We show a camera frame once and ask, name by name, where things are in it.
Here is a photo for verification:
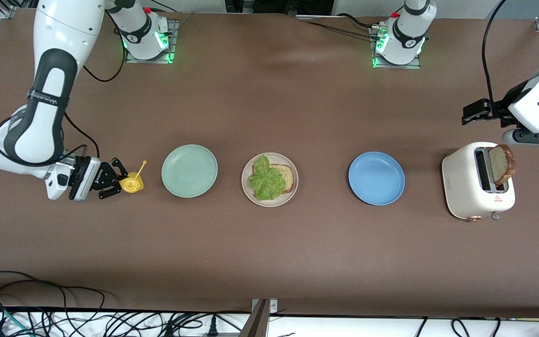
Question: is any yellow mustard squeeze bottle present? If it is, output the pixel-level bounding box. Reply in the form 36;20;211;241
119;161;147;193

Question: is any brown bread slice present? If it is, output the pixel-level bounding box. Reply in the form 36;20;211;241
269;164;296;193
488;144;517;186

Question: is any green lettuce leaf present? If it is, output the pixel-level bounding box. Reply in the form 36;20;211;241
249;154;287;201

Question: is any mint green plate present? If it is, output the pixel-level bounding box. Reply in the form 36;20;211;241
161;144;219;198

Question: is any blue plate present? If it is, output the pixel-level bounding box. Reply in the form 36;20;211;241
348;151;406;206

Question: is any beige plate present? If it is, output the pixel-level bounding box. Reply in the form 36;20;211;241
241;153;299;207

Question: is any white two-slot toaster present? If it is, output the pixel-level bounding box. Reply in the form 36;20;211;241
442;142;516;221

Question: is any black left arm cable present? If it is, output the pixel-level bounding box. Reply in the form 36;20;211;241
481;0;509;106

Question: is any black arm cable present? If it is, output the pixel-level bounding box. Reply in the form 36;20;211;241
82;23;127;83
481;0;509;106

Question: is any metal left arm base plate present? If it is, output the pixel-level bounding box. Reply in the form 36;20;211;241
370;23;422;70

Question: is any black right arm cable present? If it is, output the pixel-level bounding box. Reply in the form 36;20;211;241
82;23;127;83

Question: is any long black floor cable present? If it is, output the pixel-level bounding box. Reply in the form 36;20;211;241
0;271;111;337

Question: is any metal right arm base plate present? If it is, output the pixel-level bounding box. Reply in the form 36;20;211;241
124;19;180;64

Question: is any tangled black cable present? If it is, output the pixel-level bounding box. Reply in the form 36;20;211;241
110;311;251;337

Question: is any teal cable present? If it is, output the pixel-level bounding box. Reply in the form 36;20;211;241
0;304;34;337

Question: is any black cable on table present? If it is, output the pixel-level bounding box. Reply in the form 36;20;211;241
298;13;382;39

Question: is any metal table edge bracket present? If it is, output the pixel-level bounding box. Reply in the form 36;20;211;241
239;298;278;337

